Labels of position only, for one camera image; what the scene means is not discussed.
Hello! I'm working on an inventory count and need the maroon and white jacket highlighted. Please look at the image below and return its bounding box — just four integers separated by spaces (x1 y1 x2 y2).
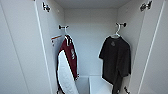
56 34 80 94

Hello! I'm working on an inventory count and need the small black wall fitting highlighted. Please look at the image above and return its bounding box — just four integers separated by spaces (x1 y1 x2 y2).
123 86 130 94

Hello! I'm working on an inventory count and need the grey clothes hanger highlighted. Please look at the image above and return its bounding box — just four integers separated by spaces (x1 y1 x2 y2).
63 27 73 45

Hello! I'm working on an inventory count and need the white wardrobe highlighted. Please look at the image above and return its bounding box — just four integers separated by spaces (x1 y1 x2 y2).
34 0 156 94

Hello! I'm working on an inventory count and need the black door hinge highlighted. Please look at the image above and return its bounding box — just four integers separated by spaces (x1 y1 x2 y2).
42 2 52 13
139 0 153 13

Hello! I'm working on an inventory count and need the black t-shirt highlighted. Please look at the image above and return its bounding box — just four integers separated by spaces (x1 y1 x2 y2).
98 35 132 94

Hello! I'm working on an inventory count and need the white inner shelf unit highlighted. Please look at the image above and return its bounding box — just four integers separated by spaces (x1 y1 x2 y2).
87 75 115 94

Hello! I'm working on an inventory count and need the orange clothes hanger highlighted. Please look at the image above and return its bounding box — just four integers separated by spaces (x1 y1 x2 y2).
50 34 64 43

